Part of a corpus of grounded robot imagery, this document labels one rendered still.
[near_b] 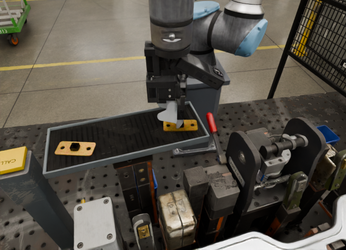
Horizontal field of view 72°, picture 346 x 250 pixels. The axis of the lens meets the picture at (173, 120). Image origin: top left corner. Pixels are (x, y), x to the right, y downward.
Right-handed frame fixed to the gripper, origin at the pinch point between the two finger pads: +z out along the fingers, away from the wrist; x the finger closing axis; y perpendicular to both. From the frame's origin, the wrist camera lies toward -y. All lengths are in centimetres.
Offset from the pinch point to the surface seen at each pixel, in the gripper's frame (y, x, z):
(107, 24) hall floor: 103, -363, 118
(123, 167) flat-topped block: 14.4, 6.5, 9.9
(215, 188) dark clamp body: -8.0, 12.6, 10.1
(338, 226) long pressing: -37.2, 19.2, 17.4
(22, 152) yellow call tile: 35.7, 7.5, 1.8
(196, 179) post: -3.3, 11.5, 8.0
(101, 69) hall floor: 85, -219, 118
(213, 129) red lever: -8.8, -1.1, 4.3
